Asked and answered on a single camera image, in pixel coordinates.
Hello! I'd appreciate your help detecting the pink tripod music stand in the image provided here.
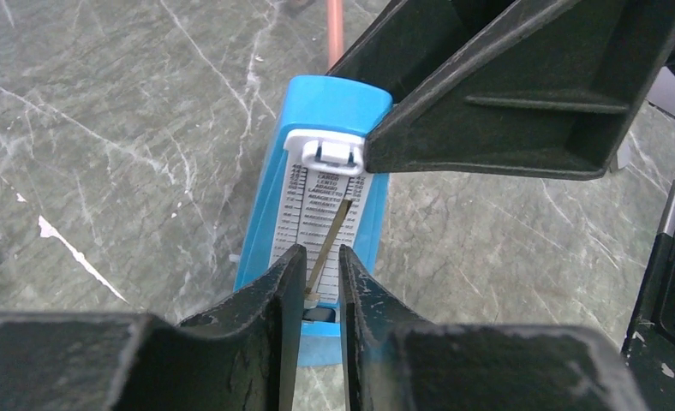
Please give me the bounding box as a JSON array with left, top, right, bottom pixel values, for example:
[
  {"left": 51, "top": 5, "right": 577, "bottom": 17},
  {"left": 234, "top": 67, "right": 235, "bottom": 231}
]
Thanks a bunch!
[{"left": 326, "top": 0, "right": 344, "bottom": 69}]

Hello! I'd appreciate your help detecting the blue metronome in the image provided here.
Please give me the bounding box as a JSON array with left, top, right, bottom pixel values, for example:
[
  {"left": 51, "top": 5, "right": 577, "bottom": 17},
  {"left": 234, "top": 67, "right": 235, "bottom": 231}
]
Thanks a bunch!
[{"left": 235, "top": 75, "right": 392, "bottom": 366}]

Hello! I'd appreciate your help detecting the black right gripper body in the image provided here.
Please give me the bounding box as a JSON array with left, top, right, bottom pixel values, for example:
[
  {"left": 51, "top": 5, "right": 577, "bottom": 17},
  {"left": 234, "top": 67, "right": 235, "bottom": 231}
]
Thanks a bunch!
[{"left": 621, "top": 0, "right": 675, "bottom": 411}]

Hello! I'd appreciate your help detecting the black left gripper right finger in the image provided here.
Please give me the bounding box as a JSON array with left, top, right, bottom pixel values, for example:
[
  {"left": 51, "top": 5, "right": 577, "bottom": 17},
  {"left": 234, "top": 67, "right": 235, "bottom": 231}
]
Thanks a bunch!
[{"left": 338, "top": 246, "right": 647, "bottom": 410}]

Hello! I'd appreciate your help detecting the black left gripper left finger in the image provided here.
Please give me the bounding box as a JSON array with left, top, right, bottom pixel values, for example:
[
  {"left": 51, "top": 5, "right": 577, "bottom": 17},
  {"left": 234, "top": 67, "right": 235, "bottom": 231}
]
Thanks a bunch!
[{"left": 0, "top": 245, "right": 307, "bottom": 410}]

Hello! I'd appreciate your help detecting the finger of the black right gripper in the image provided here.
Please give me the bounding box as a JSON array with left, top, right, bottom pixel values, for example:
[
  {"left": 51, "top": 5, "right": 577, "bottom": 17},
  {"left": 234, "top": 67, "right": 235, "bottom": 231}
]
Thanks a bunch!
[{"left": 330, "top": 0, "right": 675, "bottom": 181}]

